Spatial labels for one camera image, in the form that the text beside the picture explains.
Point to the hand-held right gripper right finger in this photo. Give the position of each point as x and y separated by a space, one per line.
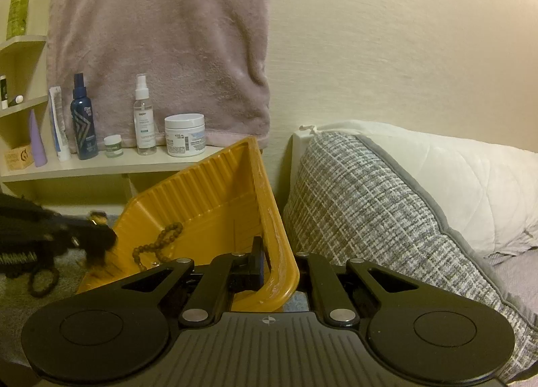
306 269

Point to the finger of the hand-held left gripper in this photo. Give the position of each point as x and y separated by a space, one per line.
71 221
96 244

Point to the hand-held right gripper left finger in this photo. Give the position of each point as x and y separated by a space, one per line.
260 263

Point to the orange plastic tray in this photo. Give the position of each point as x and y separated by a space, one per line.
201 202

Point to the cream wooden shelf unit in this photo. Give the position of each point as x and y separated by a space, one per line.
105 168

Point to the grey-blue fluffy towel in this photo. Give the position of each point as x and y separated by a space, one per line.
12 307

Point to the small cardboard box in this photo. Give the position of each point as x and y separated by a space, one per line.
19 158

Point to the purple tube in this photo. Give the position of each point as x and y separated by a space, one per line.
38 147

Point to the small green lip balm jar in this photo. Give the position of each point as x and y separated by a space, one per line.
113 147

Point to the grey woven pillow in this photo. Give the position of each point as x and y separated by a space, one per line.
378 223

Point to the dark blue spray bottle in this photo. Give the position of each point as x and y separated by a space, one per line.
84 126

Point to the white and blue tube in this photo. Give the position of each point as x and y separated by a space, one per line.
59 126

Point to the clear spray bottle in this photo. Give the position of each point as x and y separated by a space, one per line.
145 126

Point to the black tube with white cap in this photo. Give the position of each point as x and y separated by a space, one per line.
16 100

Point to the white cream jar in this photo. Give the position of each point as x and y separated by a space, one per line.
185 135

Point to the white and black tube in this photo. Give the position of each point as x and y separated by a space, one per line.
3 93

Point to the white quilted pillow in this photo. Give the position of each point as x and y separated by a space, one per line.
462 173

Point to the pink hanging towel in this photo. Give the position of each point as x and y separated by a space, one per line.
168 34

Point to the green bottle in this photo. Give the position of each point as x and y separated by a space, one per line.
17 9

